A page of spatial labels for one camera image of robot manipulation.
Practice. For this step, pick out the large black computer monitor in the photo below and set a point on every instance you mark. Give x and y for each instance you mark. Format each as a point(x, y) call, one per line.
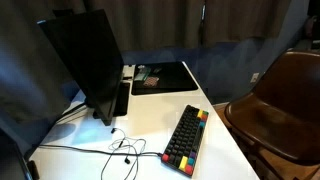
point(86, 60)

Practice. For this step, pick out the white wall outlet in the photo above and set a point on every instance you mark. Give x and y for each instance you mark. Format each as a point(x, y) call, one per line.
point(254, 77)

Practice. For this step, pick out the grey curtain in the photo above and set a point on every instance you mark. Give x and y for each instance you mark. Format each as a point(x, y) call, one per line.
point(243, 18)
point(150, 23)
point(26, 76)

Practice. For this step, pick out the black desk mat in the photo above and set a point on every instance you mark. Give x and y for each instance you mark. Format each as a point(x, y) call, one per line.
point(173, 81)

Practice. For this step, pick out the small black computer monitor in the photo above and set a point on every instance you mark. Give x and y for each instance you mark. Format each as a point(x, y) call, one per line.
point(10, 160)

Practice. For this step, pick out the green packet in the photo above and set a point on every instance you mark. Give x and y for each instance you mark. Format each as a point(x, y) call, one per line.
point(141, 74)

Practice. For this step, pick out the brown wooden chair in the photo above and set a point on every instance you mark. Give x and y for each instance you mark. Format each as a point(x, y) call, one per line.
point(283, 110)

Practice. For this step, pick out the black monitor stand base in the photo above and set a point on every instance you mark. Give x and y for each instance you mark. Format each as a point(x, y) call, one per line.
point(122, 98)
point(33, 170)

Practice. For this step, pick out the pink checkered pad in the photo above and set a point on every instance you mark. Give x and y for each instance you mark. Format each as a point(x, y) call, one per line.
point(150, 81)

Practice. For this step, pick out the black keyboard with coloured keys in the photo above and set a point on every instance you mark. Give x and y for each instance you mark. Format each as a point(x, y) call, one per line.
point(185, 140)

